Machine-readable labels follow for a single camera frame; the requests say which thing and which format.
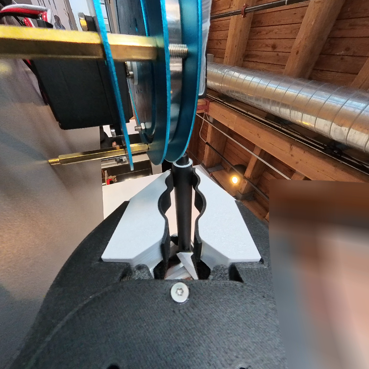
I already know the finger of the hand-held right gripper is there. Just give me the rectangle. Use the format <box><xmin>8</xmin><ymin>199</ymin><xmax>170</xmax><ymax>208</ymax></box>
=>
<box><xmin>165</xmin><ymin>264</ymin><xmax>188</xmax><ymax>280</ymax></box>
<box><xmin>176</xmin><ymin>251</ymin><xmax>199</xmax><ymax>279</ymax></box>

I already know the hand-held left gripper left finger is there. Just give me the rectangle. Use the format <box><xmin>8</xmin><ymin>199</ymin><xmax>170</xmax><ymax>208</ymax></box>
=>
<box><xmin>101</xmin><ymin>170</ymin><xmax>175</xmax><ymax>273</ymax></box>

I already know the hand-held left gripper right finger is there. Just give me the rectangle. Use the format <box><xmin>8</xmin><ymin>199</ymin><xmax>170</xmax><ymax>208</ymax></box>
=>
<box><xmin>191</xmin><ymin>168</ymin><xmax>261</xmax><ymax>273</ymax></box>

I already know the black cylindrical tool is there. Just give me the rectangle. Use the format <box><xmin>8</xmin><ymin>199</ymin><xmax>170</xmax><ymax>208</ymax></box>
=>
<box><xmin>172</xmin><ymin>154</ymin><xmax>194</xmax><ymax>253</ymax></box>

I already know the blue acrylic toy robot arm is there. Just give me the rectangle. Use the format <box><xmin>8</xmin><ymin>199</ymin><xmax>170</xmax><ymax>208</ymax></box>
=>
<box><xmin>0</xmin><ymin>0</ymin><xmax>209</xmax><ymax>173</ymax></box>

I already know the black ceiling pipe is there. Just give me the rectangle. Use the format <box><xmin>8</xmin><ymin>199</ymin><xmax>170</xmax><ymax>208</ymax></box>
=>
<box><xmin>205</xmin><ymin>142</ymin><xmax>271</xmax><ymax>201</ymax></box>

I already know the thin metal ceiling rod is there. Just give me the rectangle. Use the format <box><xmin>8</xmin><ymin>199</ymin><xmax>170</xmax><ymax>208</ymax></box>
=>
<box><xmin>199</xmin><ymin>113</ymin><xmax>292</xmax><ymax>180</ymax></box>

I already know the dark pipe with red clamp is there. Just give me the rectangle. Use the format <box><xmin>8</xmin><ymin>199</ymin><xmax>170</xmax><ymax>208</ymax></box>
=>
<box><xmin>210</xmin><ymin>0</ymin><xmax>313</xmax><ymax>20</ymax></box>

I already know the silver air duct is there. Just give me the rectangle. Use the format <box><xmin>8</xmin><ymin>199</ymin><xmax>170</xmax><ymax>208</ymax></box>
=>
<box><xmin>206</xmin><ymin>62</ymin><xmax>369</xmax><ymax>153</ymax></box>

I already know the red white cable bundle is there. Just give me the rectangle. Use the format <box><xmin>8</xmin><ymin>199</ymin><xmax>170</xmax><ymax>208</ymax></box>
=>
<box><xmin>0</xmin><ymin>4</ymin><xmax>49</xmax><ymax>29</ymax></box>

